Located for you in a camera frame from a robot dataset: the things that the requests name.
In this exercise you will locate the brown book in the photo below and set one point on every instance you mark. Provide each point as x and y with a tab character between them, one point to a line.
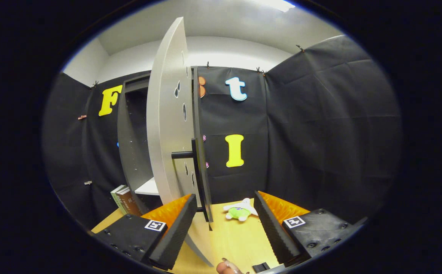
131	203

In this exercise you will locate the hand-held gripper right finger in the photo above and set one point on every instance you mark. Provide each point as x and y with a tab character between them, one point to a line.
272	236

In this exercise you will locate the small black block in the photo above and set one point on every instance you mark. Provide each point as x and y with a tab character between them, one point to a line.
261	267

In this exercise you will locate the grey cabinet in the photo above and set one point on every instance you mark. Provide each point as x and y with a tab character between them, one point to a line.
129	152

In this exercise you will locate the pale green book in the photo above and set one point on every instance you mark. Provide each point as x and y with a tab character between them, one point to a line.
116	196

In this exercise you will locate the green white plush toy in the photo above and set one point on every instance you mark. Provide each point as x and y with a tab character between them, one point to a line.
238	214

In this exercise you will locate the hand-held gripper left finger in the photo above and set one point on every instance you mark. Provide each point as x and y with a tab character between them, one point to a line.
175	236

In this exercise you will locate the black backdrop cloth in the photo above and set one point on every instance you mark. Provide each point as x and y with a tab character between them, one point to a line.
320	133

